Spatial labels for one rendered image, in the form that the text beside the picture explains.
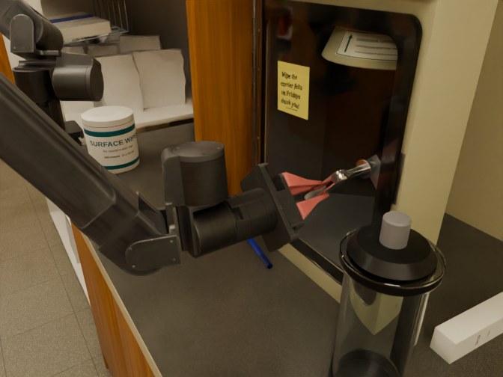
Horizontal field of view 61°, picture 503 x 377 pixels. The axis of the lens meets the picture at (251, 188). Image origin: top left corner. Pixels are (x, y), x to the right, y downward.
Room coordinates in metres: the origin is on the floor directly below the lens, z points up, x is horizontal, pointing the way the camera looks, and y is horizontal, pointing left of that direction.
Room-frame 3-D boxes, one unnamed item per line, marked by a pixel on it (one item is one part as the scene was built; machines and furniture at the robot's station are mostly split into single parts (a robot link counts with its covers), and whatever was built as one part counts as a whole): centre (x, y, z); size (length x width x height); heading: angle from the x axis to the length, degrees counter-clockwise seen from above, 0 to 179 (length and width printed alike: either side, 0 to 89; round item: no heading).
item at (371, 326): (0.36, -0.15, 1.06); 0.11 x 0.11 x 0.21
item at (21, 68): (0.67, 0.33, 1.27); 0.07 x 0.06 x 0.07; 88
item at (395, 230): (0.36, -0.15, 1.18); 0.09 x 0.09 x 0.07
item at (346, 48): (0.59, -0.09, 1.19); 0.30 x 0.01 x 0.40; 33
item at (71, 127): (0.67, 0.34, 1.21); 0.10 x 0.07 x 0.07; 123
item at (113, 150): (1.07, 0.38, 1.01); 0.13 x 0.13 x 0.15
